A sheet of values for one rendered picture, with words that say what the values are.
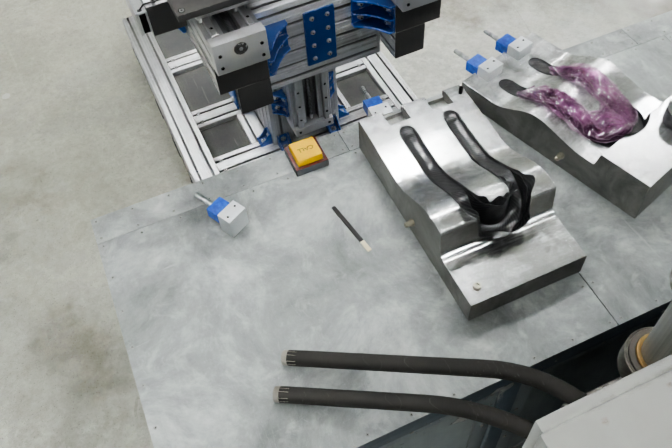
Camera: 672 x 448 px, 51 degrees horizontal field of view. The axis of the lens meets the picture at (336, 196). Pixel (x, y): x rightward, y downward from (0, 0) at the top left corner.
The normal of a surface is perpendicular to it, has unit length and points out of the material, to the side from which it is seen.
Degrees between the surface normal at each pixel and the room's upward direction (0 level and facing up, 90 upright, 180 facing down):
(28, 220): 0
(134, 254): 0
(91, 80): 0
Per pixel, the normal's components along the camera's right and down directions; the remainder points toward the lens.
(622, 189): -0.75, 0.54
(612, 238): -0.05, -0.61
